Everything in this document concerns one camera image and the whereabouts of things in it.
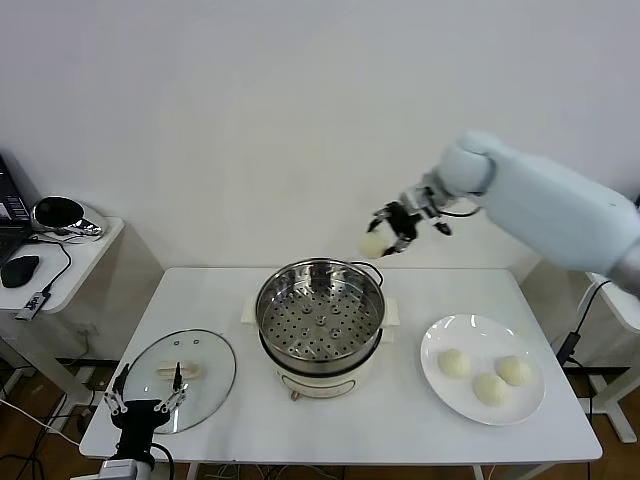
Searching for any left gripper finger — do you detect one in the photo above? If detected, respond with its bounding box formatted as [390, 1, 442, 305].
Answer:
[103, 363, 132, 416]
[156, 362, 192, 415]

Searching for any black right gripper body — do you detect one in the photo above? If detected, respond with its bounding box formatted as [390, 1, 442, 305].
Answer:
[391, 200, 424, 241]

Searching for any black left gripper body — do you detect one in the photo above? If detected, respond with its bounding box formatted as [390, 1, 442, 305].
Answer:
[110, 399, 169, 458]

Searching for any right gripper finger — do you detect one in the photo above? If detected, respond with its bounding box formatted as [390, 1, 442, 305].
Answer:
[368, 200, 402, 233]
[382, 235, 417, 259]

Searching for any white steamed baozi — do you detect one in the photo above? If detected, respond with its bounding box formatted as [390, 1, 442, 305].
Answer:
[358, 228, 396, 259]
[437, 348, 473, 379]
[472, 372, 510, 406]
[494, 355, 532, 387]

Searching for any glass lid with cream handle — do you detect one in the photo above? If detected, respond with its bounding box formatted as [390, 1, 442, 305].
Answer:
[121, 328, 238, 434]

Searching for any perforated steel steamer basket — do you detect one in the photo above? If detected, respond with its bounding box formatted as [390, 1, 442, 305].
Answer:
[255, 257, 388, 367]

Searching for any white round plate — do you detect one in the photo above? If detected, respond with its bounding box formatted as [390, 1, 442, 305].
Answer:
[419, 313, 546, 427]

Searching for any small grey usb hub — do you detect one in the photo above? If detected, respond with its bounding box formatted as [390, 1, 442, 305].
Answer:
[14, 289, 53, 321]

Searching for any white side table with mouse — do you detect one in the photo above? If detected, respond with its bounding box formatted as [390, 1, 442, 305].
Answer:
[0, 216, 126, 401]

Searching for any black computer mouse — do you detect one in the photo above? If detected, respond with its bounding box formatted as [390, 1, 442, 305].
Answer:
[0, 254, 41, 289]

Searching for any chrome and black round device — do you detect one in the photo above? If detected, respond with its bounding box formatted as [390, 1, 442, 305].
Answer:
[30, 196, 105, 245]

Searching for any black hanging power adapter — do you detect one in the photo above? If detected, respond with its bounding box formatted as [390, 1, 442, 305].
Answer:
[557, 332, 581, 366]

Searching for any black laptop beside mouse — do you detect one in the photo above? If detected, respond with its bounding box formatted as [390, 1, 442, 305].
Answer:
[0, 152, 34, 266]

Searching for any white side table with label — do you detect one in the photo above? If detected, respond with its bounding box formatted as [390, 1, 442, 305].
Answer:
[562, 272, 640, 444]

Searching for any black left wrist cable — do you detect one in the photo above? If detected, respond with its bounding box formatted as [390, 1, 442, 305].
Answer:
[152, 444, 175, 480]

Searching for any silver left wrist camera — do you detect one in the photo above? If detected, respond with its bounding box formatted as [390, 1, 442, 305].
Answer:
[98, 459, 139, 480]

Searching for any white floor cable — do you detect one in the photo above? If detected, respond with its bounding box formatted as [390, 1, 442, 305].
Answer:
[0, 397, 84, 449]

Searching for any thin black desk cable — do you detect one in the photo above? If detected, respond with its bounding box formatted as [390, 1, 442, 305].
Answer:
[24, 235, 73, 295]

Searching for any white laptop charging cable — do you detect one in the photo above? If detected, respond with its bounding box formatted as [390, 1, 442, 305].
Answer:
[574, 277, 614, 334]

